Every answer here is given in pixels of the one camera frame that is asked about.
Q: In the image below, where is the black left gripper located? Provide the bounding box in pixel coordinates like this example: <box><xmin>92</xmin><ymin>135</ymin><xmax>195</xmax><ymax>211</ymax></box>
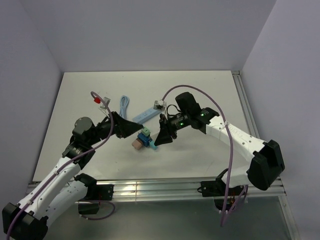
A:
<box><xmin>87</xmin><ymin>111</ymin><xmax>143</xmax><ymax>146</ymax></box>

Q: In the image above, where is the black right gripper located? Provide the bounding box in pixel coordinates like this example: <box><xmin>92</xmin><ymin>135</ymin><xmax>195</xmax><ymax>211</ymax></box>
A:
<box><xmin>154</xmin><ymin>111</ymin><xmax>190</xmax><ymax>146</ymax></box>

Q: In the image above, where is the teal charger plug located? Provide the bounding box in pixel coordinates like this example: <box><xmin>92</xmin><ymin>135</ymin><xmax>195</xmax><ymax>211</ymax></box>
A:
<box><xmin>149</xmin><ymin>140</ymin><xmax>158</xmax><ymax>150</ymax></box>

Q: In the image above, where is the blue cube socket adapter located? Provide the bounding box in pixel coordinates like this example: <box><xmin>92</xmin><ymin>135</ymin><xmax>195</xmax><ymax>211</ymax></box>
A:
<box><xmin>137</xmin><ymin>132</ymin><xmax>153</xmax><ymax>147</ymax></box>

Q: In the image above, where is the light blue power strip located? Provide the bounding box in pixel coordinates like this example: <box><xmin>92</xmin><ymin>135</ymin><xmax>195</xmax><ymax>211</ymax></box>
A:
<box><xmin>132</xmin><ymin>107</ymin><xmax>161</xmax><ymax>124</ymax></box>

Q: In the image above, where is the pink charger plug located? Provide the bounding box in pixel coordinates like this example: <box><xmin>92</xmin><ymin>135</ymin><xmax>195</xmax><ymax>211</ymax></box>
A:
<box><xmin>131</xmin><ymin>138</ymin><xmax>144</xmax><ymax>151</ymax></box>

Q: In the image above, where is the green plug adapter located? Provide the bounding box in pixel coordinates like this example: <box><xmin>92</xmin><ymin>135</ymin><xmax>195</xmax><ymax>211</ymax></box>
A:
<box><xmin>141</xmin><ymin>127</ymin><xmax>151</xmax><ymax>137</ymax></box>

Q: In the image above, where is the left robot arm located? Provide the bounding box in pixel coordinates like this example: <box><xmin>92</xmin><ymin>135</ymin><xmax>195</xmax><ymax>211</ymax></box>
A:
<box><xmin>2</xmin><ymin>111</ymin><xmax>143</xmax><ymax>240</ymax></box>

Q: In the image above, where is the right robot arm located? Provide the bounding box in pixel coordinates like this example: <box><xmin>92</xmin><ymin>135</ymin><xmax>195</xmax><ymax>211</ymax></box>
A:
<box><xmin>154</xmin><ymin>92</ymin><xmax>285</xmax><ymax>195</ymax></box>

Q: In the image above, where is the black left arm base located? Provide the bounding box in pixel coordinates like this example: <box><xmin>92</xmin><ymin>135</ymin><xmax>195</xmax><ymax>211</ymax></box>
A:
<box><xmin>77</xmin><ymin>184</ymin><xmax>116</xmax><ymax>221</ymax></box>

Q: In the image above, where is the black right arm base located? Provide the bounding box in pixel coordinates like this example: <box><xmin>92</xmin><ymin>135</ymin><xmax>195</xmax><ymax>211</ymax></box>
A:
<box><xmin>197</xmin><ymin>180</ymin><xmax>248</xmax><ymax>211</ymax></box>

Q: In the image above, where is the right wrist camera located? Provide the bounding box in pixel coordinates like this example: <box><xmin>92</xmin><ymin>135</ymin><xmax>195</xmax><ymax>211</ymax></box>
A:
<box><xmin>153</xmin><ymin>99</ymin><xmax>167</xmax><ymax>112</ymax></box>

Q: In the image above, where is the aluminium front rail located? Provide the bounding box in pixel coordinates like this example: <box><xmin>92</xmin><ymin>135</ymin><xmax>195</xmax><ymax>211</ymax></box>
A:
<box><xmin>26</xmin><ymin>178</ymin><xmax>286</xmax><ymax>205</ymax></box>

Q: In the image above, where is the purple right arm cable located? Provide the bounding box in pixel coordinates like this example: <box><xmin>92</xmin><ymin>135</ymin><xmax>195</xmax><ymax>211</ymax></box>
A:
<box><xmin>161</xmin><ymin>84</ymin><xmax>250</xmax><ymax>227</ymax></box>

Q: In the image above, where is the aluminium side rail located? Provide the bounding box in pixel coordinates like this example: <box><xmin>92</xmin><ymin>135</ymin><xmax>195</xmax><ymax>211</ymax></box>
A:
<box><xmin>231</xmin><ymin>71</ymin><xmax>285</xmax><ymax>191</ymax></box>

